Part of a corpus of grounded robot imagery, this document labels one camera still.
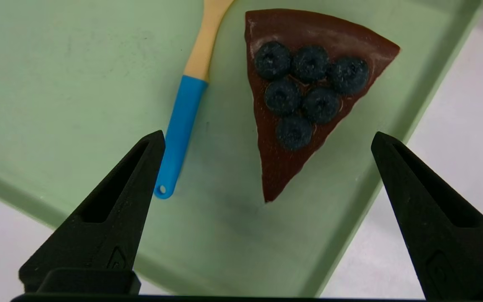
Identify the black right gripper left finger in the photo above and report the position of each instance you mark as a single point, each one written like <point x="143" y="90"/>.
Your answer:
<point x="99" y="235"/>

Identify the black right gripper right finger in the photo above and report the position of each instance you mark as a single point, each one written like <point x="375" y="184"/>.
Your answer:
<point x="442" y="251"/>

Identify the chocolate blueberry cake slice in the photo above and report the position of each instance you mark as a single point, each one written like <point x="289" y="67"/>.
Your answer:
<point x="283" y="167"/>

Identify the light green plastic tray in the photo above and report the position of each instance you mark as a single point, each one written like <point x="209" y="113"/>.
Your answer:
<point x="78" y="105"/>

